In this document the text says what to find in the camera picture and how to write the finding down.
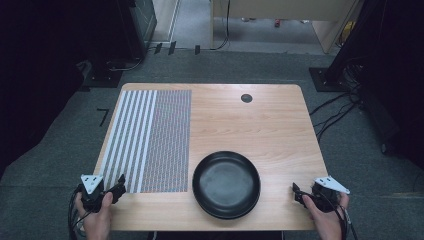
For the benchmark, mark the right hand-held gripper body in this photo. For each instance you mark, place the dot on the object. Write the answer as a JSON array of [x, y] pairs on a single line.
[[328, 196]]

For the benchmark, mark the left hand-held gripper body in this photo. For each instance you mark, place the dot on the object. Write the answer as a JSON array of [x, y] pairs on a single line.
[[92, 195]]

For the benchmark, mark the black round plate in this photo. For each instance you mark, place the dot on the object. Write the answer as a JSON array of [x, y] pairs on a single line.
[[226, 185]]

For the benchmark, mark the person's right hand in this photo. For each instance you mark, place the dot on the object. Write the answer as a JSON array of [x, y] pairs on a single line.
[[325, 221]]

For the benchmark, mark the person's left hand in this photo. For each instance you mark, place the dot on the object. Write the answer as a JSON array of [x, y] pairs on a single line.
[[97, 221]]

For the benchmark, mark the striped woven placemat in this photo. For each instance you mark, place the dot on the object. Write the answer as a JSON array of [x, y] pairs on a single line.
[[156, 140]]

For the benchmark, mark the black stand base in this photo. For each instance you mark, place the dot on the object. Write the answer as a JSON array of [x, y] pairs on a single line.
[[101, 78], [325, 80]]

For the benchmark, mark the black curtain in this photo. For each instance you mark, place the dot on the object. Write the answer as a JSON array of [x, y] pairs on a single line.
[[393, 73], [43, 76]]

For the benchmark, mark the black floor tape strip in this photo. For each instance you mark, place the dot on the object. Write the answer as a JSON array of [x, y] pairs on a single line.
[[158, 48]]

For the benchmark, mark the dark equipment cabinet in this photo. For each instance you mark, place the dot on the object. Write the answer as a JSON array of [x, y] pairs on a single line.
[[138, 26]]

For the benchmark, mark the yellow object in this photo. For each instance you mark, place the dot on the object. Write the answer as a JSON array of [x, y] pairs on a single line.
[[348, 31]]

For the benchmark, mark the light wooden cabinet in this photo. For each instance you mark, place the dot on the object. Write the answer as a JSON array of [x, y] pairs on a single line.
[[283, 8]]

